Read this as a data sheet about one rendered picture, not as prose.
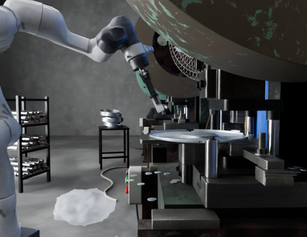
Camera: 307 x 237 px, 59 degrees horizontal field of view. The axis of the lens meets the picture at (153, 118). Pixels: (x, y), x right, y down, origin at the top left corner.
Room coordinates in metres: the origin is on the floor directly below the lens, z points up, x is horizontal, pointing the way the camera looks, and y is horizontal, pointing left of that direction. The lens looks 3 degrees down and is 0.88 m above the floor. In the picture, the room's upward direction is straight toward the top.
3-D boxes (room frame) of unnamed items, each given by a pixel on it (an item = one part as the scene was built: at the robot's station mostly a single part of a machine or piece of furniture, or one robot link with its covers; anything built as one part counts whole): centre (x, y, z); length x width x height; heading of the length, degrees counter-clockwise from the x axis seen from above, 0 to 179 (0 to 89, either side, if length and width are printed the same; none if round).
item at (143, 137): (0.82, -0.09, 0.72); 0.25 x 0.14 x 0.14; 91
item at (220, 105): (0.82, -0.26, 0.86); 0.20 x 0.16 x 0.05; 1
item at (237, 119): (0.82, -0.25, 0.84); 0.05 x 0.03 x 0.04; 1
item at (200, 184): (0.82, -0.26, 0.68); 0.45 x 0.30 x 0.06; 1
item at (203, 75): (0.82, -0.22, 1.04); 0.17 x 0.15 x 0.30; 91
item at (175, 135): (0.82, -0.13, 0.78); 0.29 x 0.29 x 0.01
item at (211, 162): (0.64, -0.14, 0.75); 0.03 x 0.03 x 0.10; 1
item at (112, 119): (3.83, 0.57, 0.40); 0.45 x 0.40 x 0.79; 13
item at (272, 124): (0.74, -0.32, 0.81); 0.02 x 0.02 x 0.14
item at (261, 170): (0.65, -0.26, 0.76); 0.17 x 0.06 x 0.10; 1
